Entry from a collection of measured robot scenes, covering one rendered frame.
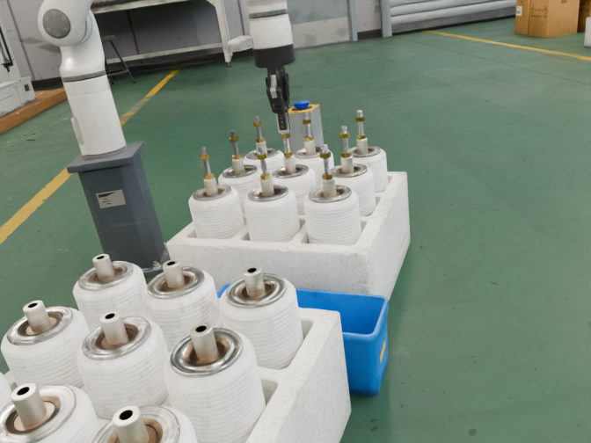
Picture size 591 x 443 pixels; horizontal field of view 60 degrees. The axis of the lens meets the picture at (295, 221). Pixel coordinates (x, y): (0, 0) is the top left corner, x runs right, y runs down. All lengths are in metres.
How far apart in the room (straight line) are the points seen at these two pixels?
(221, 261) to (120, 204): 0.37
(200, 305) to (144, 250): 0.62
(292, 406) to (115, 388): 0.19
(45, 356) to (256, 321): 0.25
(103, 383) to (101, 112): 0.73
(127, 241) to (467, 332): 0.78
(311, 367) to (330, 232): 0.31
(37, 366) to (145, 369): 0.14
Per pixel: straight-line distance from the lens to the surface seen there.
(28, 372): 0.69
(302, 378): 0.60
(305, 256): 0.87
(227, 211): 0.96
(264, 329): 0.61
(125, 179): 1.21
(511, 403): 0.84
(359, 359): 0.79
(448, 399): 0.83
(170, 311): 0.66
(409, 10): 6.29
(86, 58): 1.23
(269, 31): 0.95
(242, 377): 0.53
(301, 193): 1.00
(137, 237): 1.26
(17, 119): 4.16
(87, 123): 1.21
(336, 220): 0.86
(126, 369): 0.59
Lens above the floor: 0.57
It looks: 24 degrees down
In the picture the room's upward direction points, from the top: 8 degrees counter-clockwise
